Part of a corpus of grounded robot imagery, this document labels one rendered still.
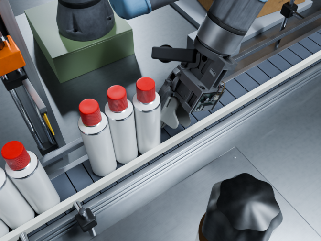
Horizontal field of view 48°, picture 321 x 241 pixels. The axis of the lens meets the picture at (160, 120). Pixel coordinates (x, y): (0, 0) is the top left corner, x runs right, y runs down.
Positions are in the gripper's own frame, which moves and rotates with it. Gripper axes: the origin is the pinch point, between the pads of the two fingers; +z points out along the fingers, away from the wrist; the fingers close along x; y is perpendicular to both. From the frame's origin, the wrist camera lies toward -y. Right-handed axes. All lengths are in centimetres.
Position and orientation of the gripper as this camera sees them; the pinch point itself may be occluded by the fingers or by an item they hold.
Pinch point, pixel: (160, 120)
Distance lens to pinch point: 74.7
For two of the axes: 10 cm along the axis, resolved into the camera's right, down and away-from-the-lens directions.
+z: -4.1, 7.3, 5.4
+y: 5.7, 6.7, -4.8
